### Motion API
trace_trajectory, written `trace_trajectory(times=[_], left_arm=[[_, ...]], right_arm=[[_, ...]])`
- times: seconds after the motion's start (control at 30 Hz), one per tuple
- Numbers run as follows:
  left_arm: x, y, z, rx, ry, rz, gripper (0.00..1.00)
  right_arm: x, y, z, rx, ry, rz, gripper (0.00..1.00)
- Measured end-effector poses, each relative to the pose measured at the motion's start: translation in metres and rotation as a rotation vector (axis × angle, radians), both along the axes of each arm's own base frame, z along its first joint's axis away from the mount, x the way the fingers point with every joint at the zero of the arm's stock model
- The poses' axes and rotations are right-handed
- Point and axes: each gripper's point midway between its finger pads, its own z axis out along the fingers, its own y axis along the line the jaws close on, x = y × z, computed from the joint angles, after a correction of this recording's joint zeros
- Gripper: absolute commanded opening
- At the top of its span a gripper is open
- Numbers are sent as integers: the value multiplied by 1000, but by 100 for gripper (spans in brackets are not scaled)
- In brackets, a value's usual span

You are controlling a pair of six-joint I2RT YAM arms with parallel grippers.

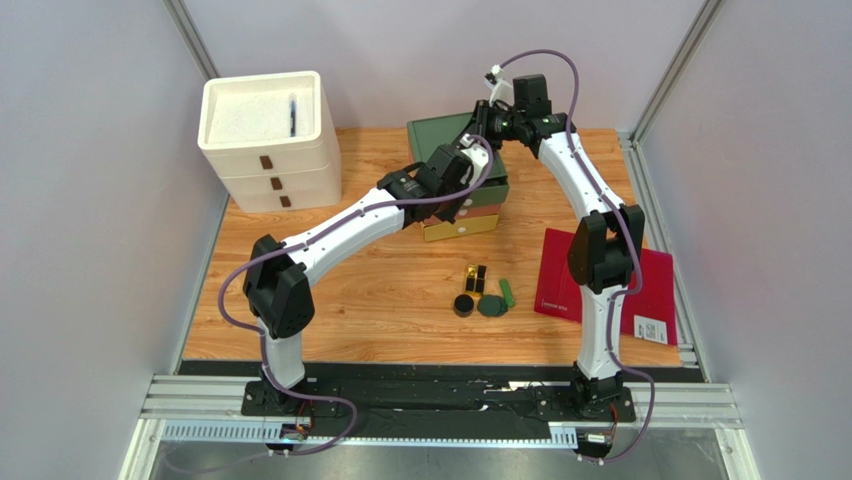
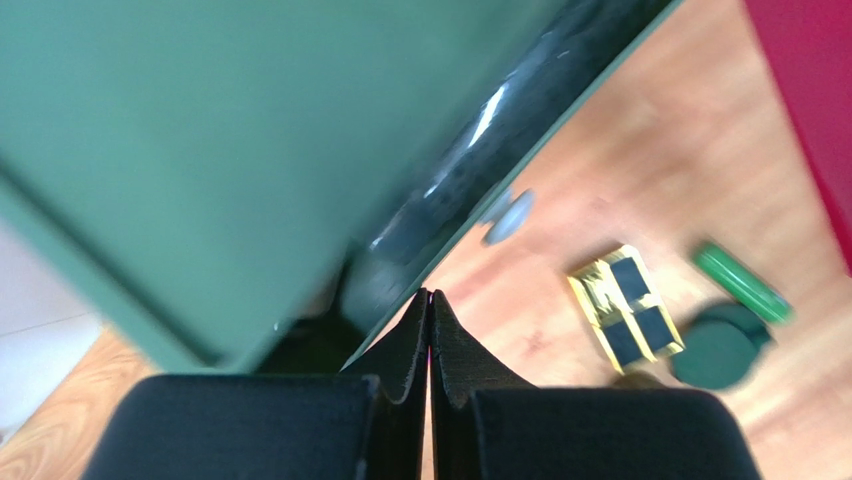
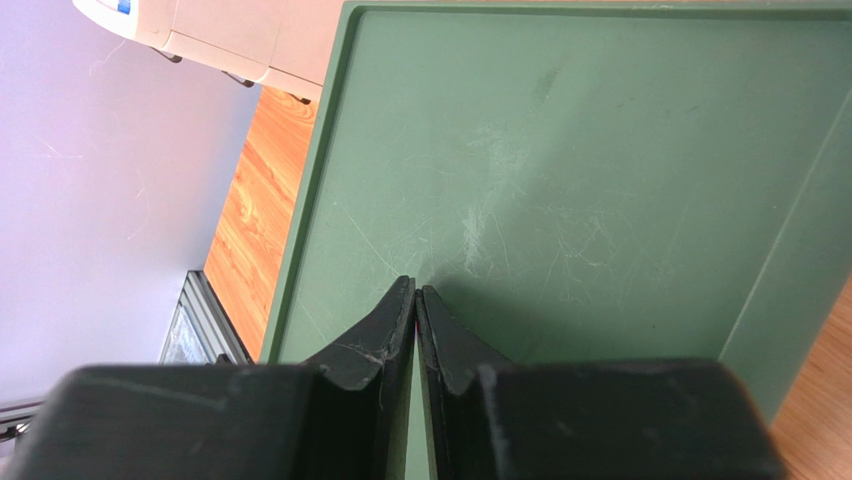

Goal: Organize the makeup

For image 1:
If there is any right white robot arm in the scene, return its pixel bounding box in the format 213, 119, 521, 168
465, 68, 645, 419

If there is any aluminium frame rail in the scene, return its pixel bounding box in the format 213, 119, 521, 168
120, 361, 759, 479

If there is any red folder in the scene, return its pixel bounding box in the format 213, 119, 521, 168
534, 229, 679, 346

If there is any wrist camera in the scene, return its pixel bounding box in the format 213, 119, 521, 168
459, 136, 495, 185
484, 64, 514, 106

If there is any black round jar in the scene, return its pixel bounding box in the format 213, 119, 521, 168
453, 294, 476, 318

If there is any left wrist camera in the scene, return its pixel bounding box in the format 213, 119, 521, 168
459, 136, 495, 185

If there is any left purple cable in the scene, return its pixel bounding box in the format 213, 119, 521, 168
159, 134, 495, 467

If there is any green three-drawer organizer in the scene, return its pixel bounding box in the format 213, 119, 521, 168
406, 111, 511, 244

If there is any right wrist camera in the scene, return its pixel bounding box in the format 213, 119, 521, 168
484, 64, 514, 106

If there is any black mounting base plate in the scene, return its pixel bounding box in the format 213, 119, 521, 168
177, 360, 703, 440

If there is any white three-drawer organizer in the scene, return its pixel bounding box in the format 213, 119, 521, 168
197, 71, 342, 213

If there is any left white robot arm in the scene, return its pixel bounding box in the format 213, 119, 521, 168
243, 138, 495, 411

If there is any green lipstick tube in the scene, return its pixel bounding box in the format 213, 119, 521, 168
499, 278, 516, 308

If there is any dark green round compact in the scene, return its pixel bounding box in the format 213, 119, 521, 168
477, 294, 509, 317

